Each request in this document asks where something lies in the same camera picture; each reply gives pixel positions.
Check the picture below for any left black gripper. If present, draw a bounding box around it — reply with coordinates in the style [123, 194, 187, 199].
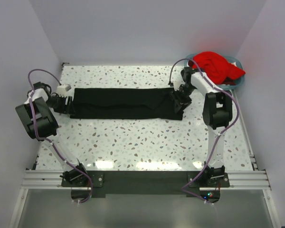
[46, 94, 76, 115]

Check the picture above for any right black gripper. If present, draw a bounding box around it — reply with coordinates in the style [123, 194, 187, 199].
[170, 84, 196, 114]

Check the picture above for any black t shirt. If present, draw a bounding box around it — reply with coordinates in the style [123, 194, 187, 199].
[70, 88, 183, 121]

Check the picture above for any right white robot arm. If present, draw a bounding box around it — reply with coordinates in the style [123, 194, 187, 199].
[171, 67, 233, 187]

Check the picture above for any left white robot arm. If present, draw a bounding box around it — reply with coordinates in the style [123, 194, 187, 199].
[15, 82, 91, 187]

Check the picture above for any red t shirt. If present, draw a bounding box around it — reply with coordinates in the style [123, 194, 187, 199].
[193, 51, 245, 85]

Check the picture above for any teal plastic laundry basket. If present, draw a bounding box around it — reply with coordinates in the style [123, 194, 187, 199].
[184, 54, 245, 90]

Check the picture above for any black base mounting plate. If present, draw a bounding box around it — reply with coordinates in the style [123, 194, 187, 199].
[61, 171, 230, 202]

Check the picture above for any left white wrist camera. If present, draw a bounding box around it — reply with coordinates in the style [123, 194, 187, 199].
[56, 84, 71, 97]

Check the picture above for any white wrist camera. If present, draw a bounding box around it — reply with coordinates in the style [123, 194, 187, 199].
[56, 84, 71, 97]
[168, 81, 182, 91]

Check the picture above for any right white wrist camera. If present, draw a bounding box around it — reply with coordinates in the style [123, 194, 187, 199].
[168, 81, 182, 91]

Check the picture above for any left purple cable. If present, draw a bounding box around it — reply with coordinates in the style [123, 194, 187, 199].
[28, 68, 95, 204]

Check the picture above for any purple cable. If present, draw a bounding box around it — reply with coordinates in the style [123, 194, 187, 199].
[28, 68, 95, 204]
[168, 58, 240, 200]

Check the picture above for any aluminium extrusion rail frame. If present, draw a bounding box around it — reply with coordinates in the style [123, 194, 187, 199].
[8, 62, 282, 228]

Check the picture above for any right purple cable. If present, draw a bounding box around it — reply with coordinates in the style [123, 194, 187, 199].
[168, 58, 240, 200]

